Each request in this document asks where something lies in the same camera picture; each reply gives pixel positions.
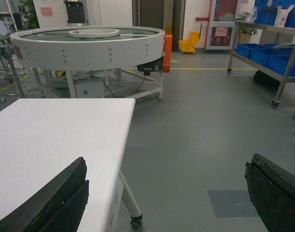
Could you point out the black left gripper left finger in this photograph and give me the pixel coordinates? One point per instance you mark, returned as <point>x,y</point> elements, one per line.
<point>57,207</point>

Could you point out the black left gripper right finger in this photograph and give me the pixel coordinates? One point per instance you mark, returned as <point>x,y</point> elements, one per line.
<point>272,192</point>

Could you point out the steel shelf cart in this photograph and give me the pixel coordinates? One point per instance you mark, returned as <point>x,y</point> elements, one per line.
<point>289,74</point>

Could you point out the white table leg with caster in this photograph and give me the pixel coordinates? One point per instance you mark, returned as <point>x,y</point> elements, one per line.
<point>131,204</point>

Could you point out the white control box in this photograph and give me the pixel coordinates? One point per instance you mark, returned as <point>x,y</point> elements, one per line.
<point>90,88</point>

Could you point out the blue bin on cart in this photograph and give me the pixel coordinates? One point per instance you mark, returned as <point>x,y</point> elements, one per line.
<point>274,56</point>

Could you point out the white round conveyor table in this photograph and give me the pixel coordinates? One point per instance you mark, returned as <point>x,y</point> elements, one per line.
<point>80,49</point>

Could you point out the potted green plant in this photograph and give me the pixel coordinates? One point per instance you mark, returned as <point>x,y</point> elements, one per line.
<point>245,33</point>

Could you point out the red fire cabinet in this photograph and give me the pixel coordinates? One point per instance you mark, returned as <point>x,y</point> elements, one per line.
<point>221,24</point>

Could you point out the yellow mop bucket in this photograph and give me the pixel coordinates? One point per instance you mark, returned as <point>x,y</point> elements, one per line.
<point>188,46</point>

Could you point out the orange conveyor panel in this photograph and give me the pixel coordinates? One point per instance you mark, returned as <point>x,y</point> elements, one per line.
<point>167,52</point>

